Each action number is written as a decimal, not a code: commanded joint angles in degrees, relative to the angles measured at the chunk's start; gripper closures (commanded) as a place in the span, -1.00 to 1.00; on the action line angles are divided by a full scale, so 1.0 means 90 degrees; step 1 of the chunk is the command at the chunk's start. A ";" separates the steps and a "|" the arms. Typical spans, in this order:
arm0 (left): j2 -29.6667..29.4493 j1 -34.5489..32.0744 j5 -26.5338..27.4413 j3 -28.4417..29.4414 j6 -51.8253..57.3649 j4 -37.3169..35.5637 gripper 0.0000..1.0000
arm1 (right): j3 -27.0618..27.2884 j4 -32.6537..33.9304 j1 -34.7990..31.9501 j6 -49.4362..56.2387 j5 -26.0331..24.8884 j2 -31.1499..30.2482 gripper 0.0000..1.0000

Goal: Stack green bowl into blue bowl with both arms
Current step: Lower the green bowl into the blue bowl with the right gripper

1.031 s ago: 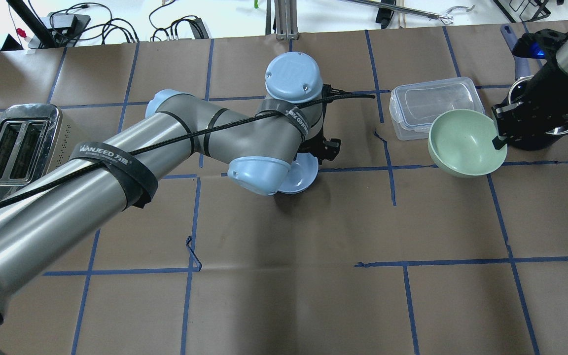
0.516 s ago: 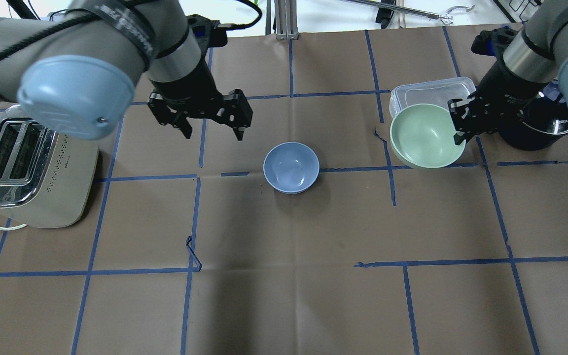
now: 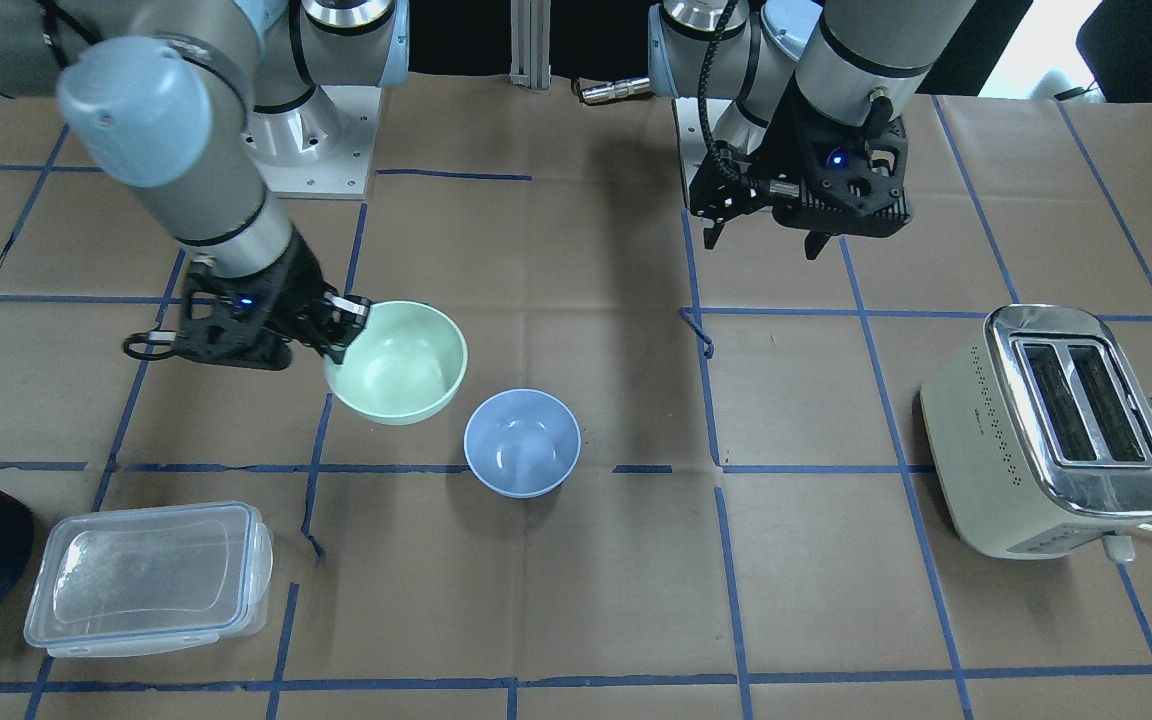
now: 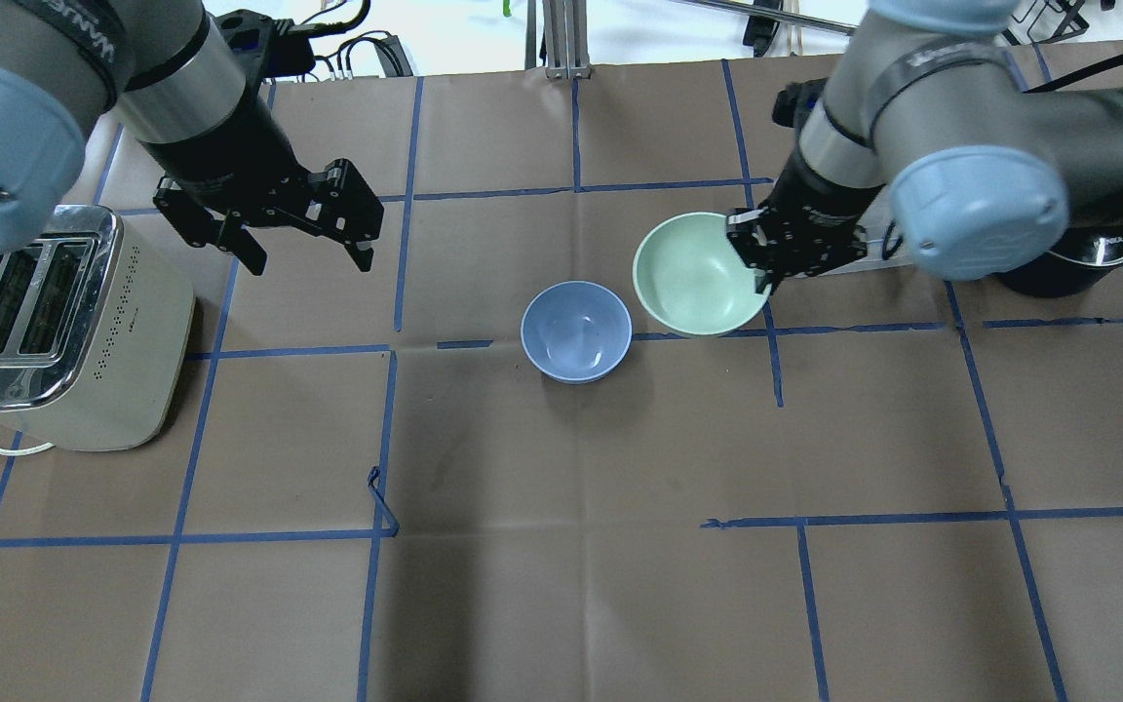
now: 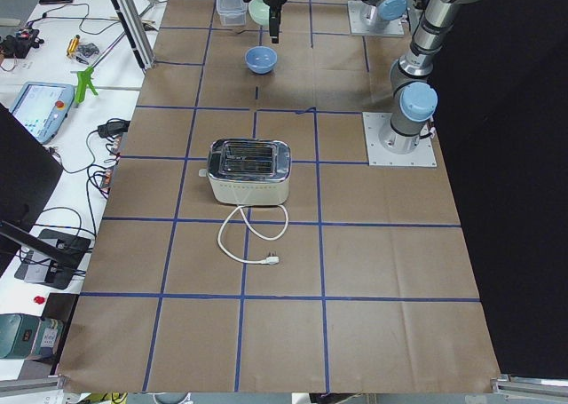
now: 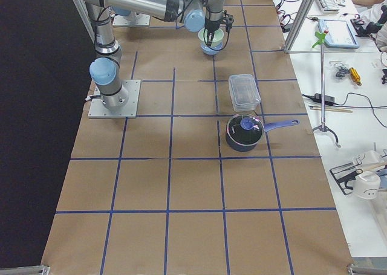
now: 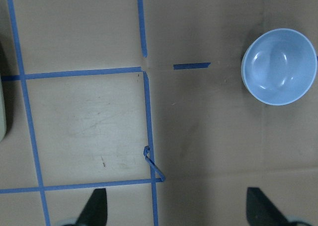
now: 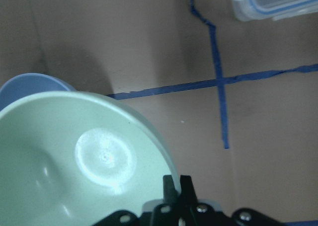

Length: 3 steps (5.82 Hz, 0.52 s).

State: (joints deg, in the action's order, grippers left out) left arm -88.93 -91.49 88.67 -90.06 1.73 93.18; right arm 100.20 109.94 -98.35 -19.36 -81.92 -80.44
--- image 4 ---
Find aluminium frame post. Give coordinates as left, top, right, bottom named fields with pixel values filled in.
left=524, top=1, right=592, bottom=81

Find cream two-slot toaster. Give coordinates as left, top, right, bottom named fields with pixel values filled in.
left=0, top=206, right=197, bottom=452

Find black wire rack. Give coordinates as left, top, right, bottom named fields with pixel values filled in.
left=1001, top=1, right=1089, bottom=46

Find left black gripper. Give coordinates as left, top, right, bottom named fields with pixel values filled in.
left=139, top=93, right=384, bottom=275

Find blue bowl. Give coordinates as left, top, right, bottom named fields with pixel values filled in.
left=519, top=281, right=633, bottom=385

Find clear plastic food container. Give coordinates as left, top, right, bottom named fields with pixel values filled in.
left=823, top=186, right=912, bottom=276

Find blue pot with glass lid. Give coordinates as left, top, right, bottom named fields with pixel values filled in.
left=993, top=225, right=1123, bottom=299

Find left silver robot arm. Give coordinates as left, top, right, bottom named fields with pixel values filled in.
left=0, top=1, right=383, bottom=275

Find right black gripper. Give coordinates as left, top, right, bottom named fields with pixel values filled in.
left=725, top=151, right=883, bottom=297

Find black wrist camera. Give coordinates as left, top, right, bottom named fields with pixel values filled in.
left=213, top=10, right=317, bottom=85

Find green bowl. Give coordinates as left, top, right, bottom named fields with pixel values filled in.
left=632, top=212, right=774, bottom=338

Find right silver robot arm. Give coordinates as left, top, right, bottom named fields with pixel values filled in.
left=725, top=1, right=1123, bottom=293

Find black cable bundle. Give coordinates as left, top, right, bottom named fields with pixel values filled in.
left=313, top=0, right=416, bottom=84

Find metal reacher grabber tool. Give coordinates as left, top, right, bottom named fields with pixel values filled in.
left=681, top=0, right=857, bottom=36

